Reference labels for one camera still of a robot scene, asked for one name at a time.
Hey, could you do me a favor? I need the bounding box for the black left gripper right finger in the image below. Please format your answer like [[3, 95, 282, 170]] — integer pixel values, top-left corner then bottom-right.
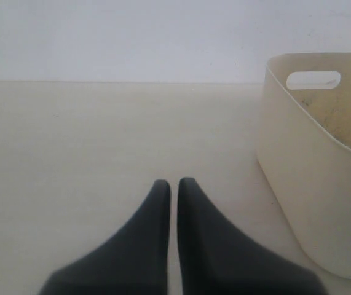
[[177, 178, 327, 294]]

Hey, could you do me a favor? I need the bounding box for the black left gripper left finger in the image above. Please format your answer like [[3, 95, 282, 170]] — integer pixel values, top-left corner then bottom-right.
[[40, 179, 171, 294]]

